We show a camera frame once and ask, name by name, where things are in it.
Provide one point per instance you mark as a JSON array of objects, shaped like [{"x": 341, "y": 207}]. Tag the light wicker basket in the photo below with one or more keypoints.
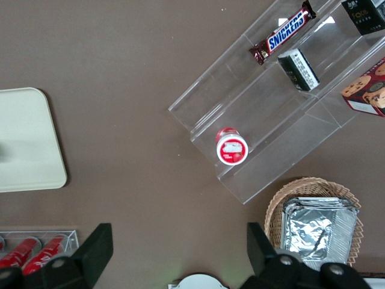
[{"x": 312, "y": 186}]

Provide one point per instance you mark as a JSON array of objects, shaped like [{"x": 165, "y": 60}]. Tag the stack of foil trays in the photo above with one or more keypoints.
[{"x": 312, "y": 228}]

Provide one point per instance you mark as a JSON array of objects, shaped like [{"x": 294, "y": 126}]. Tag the red cola bottle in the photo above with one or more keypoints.
[
  {"x": 45, "y": 254},
  {"x": 16, "y": 254}
]

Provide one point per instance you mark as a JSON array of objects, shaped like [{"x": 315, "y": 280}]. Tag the red gum bottle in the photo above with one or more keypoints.
[{"x": 231, "y": 149}]

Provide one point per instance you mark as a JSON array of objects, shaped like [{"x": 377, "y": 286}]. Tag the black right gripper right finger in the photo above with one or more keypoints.
[{"x": 270, "y": 268}]

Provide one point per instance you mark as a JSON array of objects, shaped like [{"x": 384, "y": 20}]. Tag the Snickers bar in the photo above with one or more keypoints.
[{"x": 284, "y": 33}]

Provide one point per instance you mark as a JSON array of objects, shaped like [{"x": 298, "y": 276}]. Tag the white snack container box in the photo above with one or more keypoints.
[{"x": 376, "y": 284}]

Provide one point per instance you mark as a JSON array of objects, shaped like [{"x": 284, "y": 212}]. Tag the clear acrylic stepped stand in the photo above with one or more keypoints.
[{"x": 270, "y": 120}]

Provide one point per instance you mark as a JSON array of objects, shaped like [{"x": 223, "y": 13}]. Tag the clear acrylic bottle rack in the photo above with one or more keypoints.
[{"x": 72, "y": 238}]

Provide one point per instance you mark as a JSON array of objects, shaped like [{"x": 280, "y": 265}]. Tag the cream plastic tray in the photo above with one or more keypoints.
[{"x": 27, "y": 138}]

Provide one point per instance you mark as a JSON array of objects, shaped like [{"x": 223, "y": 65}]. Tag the red cookie box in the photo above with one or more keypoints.
[{"x": 368, "y": 90}]

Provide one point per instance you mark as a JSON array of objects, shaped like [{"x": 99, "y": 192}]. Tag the small black box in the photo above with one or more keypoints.
[
  {"x": 298, "y": 70},
  {"x": 365, "y": 16}
]

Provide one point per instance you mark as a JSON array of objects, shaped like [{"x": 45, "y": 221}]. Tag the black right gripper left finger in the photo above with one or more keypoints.
[{"x": 87, "y": 259}]

